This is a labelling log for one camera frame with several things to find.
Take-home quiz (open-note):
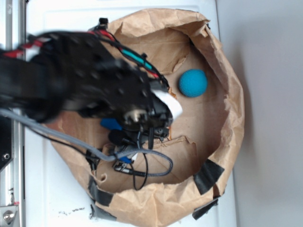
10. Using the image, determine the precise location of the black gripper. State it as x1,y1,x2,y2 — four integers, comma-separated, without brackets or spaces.
78,59,183,139

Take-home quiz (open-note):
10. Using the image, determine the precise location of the blue rectangular block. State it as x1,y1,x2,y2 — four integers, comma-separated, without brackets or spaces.
100,118,123,131

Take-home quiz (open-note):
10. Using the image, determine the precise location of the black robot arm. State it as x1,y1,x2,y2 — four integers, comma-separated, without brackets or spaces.
0,30,183,138

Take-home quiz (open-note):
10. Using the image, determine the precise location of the wooden conch shell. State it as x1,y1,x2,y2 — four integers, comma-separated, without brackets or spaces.
168,87,177,99

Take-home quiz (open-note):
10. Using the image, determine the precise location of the blue ball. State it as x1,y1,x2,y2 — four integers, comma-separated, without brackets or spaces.
178,69,208,98

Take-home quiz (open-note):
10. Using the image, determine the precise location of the brown paper bag tray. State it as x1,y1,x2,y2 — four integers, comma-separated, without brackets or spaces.
53,9,245,227

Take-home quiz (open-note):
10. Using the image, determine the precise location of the black tape bottom right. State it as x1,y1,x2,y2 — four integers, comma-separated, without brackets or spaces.
193,159,225,195

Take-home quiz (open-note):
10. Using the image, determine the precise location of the black tape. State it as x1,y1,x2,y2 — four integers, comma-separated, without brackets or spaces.
88,176,116,221
193,159,225,195
88,17,108,31

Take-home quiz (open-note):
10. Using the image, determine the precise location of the black tape top left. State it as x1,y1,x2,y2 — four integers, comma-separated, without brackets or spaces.
88,17,108,31

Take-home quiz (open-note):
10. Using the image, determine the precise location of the black tape bottom right edge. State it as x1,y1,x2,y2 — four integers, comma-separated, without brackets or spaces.
192,198,218,220

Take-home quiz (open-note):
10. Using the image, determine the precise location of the black tape bottom left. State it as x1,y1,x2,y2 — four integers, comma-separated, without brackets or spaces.
88,176,116,221

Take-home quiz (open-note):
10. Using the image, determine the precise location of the grey braided cable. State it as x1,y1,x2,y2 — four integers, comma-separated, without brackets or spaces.
0,109,174,178

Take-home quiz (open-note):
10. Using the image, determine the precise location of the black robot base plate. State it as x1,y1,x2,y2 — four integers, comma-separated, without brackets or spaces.
0,116,12,171

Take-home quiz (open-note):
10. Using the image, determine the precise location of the aluminium frame rail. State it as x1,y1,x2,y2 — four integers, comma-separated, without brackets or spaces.
0,0,26,227

